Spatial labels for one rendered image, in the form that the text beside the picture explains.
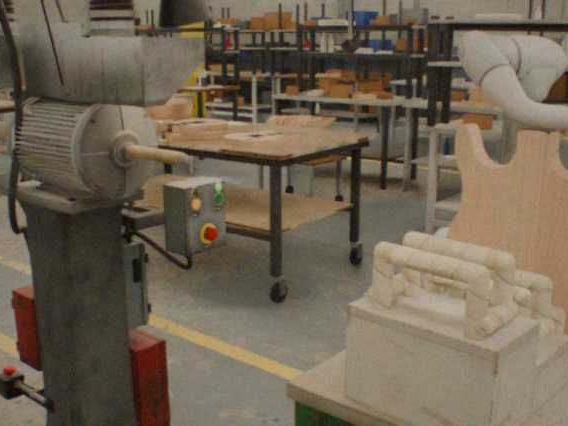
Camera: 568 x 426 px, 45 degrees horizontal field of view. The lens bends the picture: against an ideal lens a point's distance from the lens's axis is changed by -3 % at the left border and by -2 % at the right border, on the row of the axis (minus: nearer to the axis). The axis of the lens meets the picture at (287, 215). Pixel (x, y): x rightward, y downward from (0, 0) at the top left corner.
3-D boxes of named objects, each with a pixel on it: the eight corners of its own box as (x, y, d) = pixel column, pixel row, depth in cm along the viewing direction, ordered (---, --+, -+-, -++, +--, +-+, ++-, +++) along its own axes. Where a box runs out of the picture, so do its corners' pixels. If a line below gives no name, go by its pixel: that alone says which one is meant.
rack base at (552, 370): (392, 369, 127) (394, 323, 125) (437, 341, 139) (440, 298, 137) (531, 419, 110) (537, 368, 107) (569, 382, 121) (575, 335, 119)
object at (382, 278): (367, 307, 111) (369, 252, 109) (379, 302, 114) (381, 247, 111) (384, 312, 109) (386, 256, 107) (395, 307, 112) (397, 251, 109)
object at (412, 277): (396, 294, 117) (399, 241, 115) (407, 289, 119) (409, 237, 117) (412, 298, 115) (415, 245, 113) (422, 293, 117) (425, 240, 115)
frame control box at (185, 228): (122, 264, 208) (116, 180, 201) (175, 248, 224) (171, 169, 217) (175, 282, 193) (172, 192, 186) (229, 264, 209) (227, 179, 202)
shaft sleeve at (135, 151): (126, 147, 170) (135, 143, 172) (129, 159, 171) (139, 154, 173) (174, 155, 159) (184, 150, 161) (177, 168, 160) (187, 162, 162)
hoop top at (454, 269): (369, 261, 109) (369, 242, 108) (381, 257, 112) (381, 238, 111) (483, 291, 96) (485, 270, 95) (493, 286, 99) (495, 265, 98)
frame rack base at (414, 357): (342, 398, 117) (344, 304, 113) (392, 368, 128) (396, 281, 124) (488, 459, 99) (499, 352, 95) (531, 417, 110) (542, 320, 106)
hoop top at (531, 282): (445, 272, 128) (446, 256, 127) (454, 268, 131) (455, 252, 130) (547, 298, 115) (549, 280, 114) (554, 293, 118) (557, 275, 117)
